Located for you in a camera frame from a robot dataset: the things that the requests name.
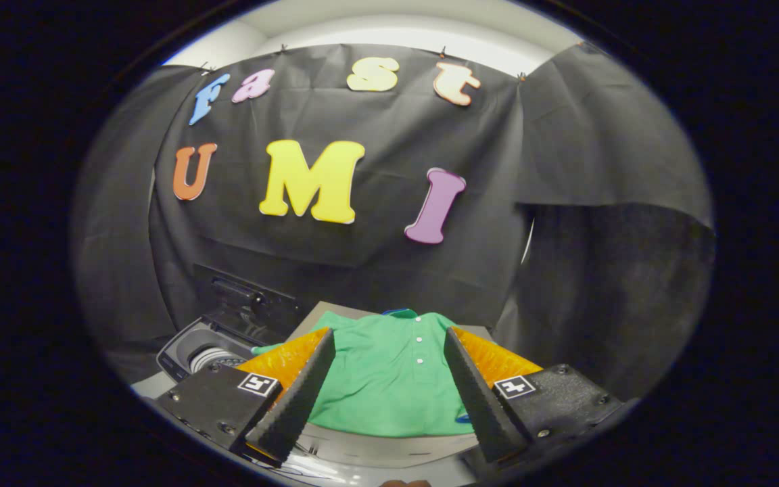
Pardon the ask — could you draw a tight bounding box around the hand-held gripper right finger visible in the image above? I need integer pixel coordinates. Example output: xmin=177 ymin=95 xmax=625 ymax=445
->
xmin=442 ymin=326 xmax=627 ymax=467

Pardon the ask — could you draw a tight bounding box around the green polo shirt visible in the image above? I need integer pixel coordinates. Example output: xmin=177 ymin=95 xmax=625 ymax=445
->
xmin=252 ymin=308 xmax=492 ymax=438

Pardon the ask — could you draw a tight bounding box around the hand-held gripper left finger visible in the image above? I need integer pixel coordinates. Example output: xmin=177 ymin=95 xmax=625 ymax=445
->
xmin=153 ymin=327 xmax=337 ymax=467

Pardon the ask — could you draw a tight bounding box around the black backdrop cloth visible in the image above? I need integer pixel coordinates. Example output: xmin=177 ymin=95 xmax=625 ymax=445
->
xmin=72 ymin=42 xmax=715 ymax=400

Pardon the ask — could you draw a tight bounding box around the dark washing machine lid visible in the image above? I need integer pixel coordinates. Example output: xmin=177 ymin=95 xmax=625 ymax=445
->
xmin=193 ymin=264 xmax=302 ymax=346

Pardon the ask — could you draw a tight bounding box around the grey washing machine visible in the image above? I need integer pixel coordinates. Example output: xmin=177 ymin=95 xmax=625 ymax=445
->
xmin=157 ymin=318 xmax=296 ymax=383

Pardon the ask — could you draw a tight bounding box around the beige cabinet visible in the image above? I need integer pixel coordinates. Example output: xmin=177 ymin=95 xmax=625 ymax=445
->
xmin=286 ymin=301 xmax=495 ymax=469

